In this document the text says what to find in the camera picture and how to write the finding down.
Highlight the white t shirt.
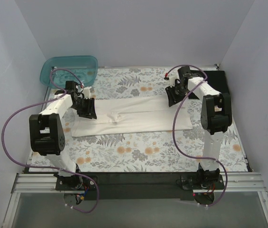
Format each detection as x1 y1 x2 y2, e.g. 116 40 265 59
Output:
71 95 193 138

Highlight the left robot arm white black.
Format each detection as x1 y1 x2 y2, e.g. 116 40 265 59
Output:
29 81 97 190

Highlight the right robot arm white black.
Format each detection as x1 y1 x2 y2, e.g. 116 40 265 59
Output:
164 65 232 190

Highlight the folded black t shirt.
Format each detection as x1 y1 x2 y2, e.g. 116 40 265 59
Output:
188 70 231 100

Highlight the teal plastic basket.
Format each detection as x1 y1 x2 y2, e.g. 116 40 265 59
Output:
39 56 98 89

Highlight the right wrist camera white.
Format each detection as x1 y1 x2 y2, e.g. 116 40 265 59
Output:
164 73 179 87

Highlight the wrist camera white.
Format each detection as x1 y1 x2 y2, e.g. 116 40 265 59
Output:
164 73 179 87
78 86 93 99

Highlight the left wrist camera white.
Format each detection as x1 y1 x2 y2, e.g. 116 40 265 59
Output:
78 86 93 99

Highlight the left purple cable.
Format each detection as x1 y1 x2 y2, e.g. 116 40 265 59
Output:
1 68 101 213

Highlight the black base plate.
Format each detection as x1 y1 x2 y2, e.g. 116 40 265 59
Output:
54 172 225 201

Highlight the aluminium frame rail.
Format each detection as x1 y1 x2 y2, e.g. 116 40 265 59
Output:
3 172 268 228

